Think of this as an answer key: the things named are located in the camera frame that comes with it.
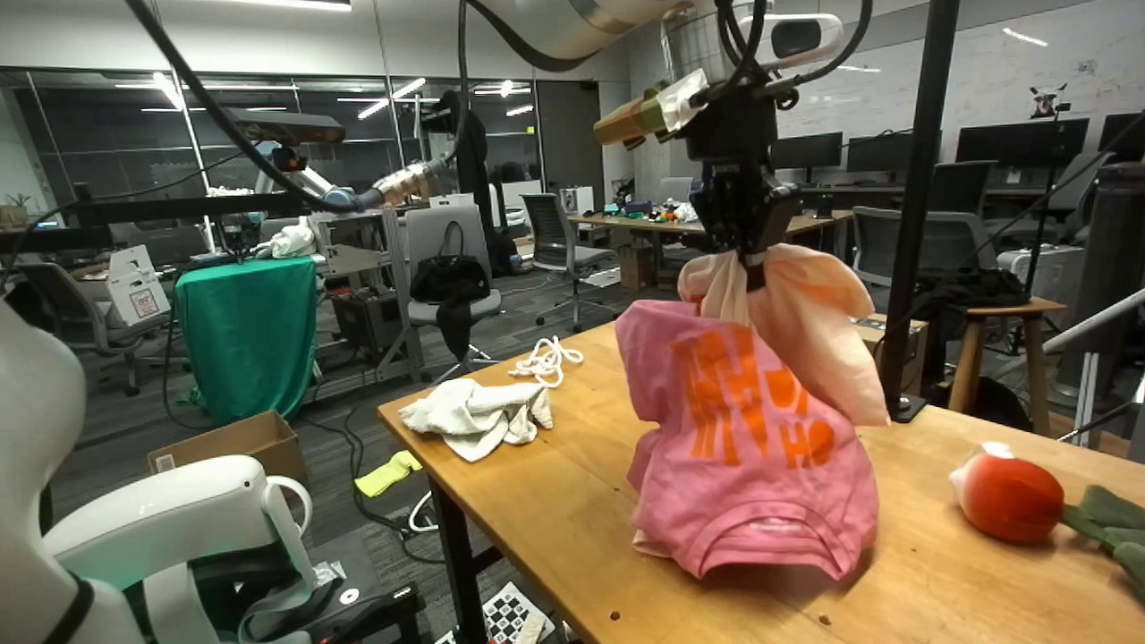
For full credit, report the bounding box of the pink cloth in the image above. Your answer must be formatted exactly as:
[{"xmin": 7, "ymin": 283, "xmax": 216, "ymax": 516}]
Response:
[{"xmin": 616, "ymin": 302, "xmax": 880, "ymax": 583}]

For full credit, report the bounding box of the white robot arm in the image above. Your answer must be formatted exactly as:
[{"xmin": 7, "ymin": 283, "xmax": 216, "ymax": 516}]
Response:
[{"xmin": 464, "ymin": 0, "xmax": 869, "ymax": 286}]

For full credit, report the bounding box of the black vertical pole stand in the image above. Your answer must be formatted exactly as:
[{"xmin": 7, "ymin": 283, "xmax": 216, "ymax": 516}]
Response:
[{"xmin": 880, "ymin": 0, "xmax": 959, "ymax": 423}]

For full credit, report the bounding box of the checkerboard calibration card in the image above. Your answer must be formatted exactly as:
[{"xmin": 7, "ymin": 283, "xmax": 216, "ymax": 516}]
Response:
[{"xmin": 483, "ymin": 583, "xmax": 552, "ymax": 644}]

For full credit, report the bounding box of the thin white cord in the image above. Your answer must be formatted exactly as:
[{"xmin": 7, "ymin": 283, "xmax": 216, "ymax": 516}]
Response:
[{"xmin": 511, "ymin": 331, "xmax": 585, "ymax": 390}]

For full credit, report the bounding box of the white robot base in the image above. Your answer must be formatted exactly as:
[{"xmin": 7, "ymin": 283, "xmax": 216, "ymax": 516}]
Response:
[{"xmin": 0, "ymin": 303, "xmax": 333, "ymax": 644}]

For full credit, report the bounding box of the wooden stool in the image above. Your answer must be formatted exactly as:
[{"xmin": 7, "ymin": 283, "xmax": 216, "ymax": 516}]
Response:
[{"xmin": 944, "ymin": 296, "xmax": 1071, "ymax": 436}]

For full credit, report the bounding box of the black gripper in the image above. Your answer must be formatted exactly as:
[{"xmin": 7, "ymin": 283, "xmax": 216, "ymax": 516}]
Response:
[{"xmin": 687, "ymin": 85, "xmax": 798, "ymax": 290}]

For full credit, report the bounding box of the cardboard box on floor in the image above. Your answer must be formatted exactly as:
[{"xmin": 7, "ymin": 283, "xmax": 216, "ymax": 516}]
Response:
[{"xmin": 148, "ymin": 411, "xmax": 306, "ymax": 480}]

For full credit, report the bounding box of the red green plush tomato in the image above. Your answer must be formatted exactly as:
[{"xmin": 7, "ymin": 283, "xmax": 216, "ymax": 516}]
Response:
[{"xmin": 947, "ymin": 439, "xmax": 1145, "ymax": 583}]

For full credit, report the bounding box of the green draped cloth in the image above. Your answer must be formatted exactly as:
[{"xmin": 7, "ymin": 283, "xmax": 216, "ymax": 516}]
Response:
[{"xmin": 175, "ymin": 259, "xmax": 318, "ymax": 423}]

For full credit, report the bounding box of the white towel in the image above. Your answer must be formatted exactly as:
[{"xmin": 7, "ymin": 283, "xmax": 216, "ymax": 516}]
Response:
[{"xmin": 402, "ymin": 374, "xmax": 556, "ymax": 460}]

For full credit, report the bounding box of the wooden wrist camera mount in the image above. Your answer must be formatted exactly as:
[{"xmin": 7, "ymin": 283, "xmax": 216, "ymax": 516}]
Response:
[{"xmin": 594, "ymin": 67, "xmax": 713, "ymax": 147}]

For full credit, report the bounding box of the light peach shirt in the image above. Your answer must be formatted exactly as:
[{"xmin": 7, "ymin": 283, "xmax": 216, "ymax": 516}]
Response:
[{"xmin": 677, "ymin": 243, "xmax": 891, "ymax": 424}]

